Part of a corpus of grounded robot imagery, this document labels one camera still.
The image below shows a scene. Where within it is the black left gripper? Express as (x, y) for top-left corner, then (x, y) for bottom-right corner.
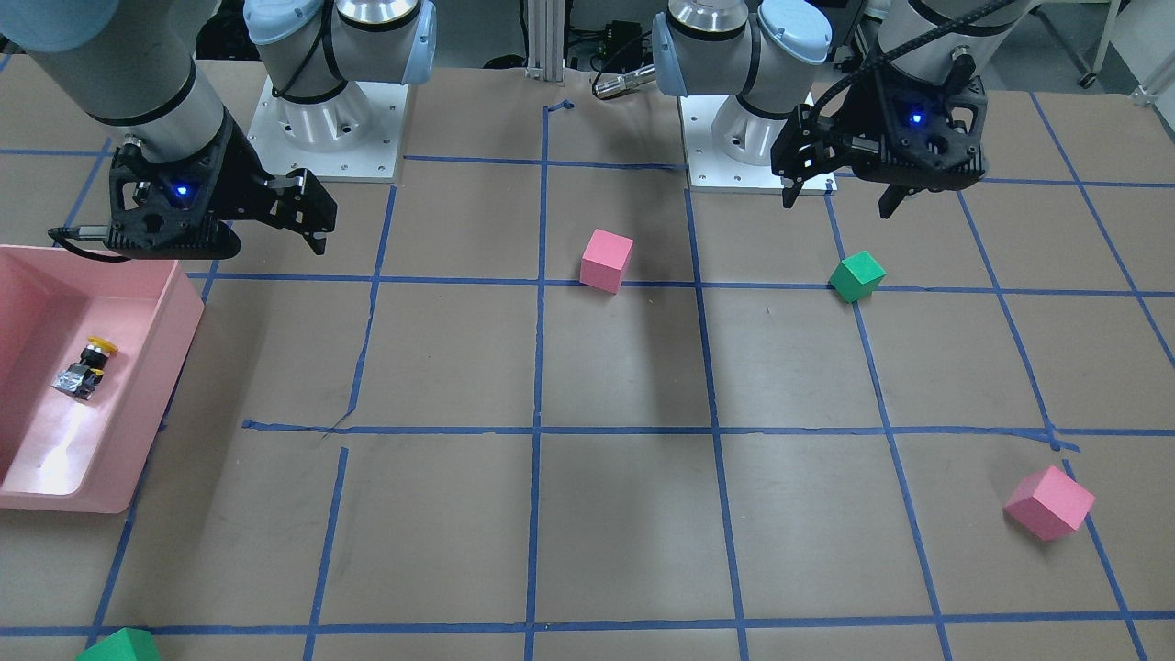
(771, 55), (988, 220)

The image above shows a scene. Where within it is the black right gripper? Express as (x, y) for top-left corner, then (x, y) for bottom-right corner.
(106, 114), (340, 259)

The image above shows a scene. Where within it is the yellow push button switch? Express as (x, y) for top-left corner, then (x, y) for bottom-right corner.
(51, 335), (118, 402)

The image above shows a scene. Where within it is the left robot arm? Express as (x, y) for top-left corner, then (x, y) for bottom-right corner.
(651, 1), (1030, 218)

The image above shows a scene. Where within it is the green cube near left arm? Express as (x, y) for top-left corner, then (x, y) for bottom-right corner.
(828, 251), (887, 304)

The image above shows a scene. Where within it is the pink cube centre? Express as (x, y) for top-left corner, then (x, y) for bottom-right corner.
(578, 229), (635, 296)

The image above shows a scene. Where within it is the pink cube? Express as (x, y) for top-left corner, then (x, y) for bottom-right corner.
(1003, 465), (1096, 542)
(578, 229), (635, 296)

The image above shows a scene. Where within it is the pink plastic bin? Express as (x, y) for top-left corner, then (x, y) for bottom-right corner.
(1, 244), (203, 513)

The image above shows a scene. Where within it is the pink cube far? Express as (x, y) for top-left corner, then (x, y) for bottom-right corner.
(1003, 465), (1096, 542)

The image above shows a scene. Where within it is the green cube near bin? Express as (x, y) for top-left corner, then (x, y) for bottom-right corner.
(76, 627), (162, 661)

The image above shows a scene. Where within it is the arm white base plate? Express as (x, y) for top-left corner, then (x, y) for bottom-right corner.
(246, 80), (414, 184)
(678, 95), (784, 194)

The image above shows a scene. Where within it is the aluminium frame post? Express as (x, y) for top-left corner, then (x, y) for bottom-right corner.
(525, 0), (568, 86)

